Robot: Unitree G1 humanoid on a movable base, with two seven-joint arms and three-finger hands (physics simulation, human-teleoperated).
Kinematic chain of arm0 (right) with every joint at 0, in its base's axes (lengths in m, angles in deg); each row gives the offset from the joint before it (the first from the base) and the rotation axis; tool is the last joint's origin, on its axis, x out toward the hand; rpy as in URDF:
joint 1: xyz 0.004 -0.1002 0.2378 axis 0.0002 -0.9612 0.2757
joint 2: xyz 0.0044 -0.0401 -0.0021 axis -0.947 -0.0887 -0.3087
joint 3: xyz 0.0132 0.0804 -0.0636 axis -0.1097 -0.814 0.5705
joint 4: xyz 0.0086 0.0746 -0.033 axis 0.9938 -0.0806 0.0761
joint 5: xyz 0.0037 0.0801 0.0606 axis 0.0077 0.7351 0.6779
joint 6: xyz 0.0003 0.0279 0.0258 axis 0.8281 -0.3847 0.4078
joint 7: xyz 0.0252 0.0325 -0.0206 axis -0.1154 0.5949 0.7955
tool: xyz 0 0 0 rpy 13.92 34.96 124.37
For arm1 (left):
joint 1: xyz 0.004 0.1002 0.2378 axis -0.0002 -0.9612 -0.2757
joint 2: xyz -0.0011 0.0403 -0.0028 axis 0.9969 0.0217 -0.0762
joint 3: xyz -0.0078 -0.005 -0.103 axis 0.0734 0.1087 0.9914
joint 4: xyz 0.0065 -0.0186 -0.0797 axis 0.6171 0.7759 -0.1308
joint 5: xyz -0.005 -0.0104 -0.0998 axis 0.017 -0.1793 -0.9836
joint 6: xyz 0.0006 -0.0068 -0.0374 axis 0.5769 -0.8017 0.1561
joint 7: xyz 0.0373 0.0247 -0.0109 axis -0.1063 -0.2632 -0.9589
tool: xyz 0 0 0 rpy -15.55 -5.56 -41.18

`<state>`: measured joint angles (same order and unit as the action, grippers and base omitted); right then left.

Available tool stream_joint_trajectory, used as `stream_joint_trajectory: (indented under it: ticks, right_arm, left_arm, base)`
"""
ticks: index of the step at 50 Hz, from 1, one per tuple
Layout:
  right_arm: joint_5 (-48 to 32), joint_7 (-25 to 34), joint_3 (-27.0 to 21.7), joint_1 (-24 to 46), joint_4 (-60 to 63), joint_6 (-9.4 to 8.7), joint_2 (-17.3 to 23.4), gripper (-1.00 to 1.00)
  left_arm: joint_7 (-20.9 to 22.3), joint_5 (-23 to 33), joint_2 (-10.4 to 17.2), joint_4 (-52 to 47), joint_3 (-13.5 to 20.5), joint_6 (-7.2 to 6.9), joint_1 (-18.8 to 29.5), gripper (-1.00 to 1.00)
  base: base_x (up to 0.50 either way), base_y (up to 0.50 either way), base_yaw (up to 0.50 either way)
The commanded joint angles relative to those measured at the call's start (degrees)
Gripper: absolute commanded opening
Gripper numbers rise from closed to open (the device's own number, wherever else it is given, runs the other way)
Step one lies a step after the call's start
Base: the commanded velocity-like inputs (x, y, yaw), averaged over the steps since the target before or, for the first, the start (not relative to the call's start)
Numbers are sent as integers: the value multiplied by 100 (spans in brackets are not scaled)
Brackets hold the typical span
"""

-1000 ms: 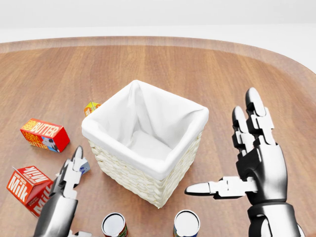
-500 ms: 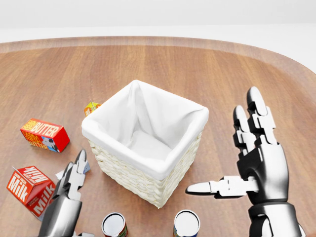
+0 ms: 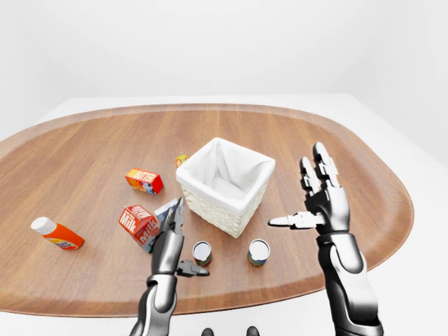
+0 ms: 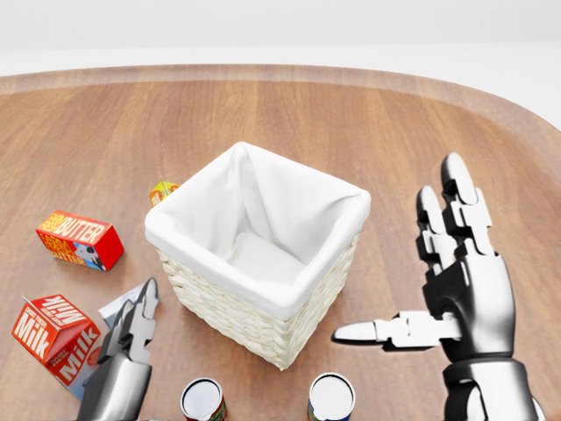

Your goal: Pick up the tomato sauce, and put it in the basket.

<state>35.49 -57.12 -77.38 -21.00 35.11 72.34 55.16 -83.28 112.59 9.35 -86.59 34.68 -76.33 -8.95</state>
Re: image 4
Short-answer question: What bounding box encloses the red butter box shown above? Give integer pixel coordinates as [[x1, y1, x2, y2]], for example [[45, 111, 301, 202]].
[[35, 210, 125, 273]]

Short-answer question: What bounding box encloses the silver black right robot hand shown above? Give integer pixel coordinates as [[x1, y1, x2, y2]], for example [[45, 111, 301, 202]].
[[330, 152, 517, 363]]

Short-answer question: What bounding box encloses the white wicker basket with liner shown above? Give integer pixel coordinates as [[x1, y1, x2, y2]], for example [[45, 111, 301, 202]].
[[144, 140, 373, 372]]

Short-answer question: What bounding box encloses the blue yellow label tin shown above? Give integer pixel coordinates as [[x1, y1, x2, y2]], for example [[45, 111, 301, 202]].
[[306, 371, 357, 421]]

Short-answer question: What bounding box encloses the red milk carton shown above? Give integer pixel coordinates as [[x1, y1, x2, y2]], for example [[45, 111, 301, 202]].
[[11, 294, 104, 402]]

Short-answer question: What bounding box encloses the pale grey blue carton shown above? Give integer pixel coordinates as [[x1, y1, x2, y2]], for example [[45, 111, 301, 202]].
[[97, 283, 161, 331]]

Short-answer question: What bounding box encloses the small orange yellow carton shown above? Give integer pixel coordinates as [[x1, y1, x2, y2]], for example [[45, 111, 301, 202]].
[[148, 175, 181, 209]]

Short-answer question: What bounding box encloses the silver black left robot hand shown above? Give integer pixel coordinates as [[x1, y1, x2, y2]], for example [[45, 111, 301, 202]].
[[75, 276, 160, 421]]

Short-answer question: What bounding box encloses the red label tin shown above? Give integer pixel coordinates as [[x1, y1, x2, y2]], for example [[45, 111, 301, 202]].
[[180, 376, 229, 421]]

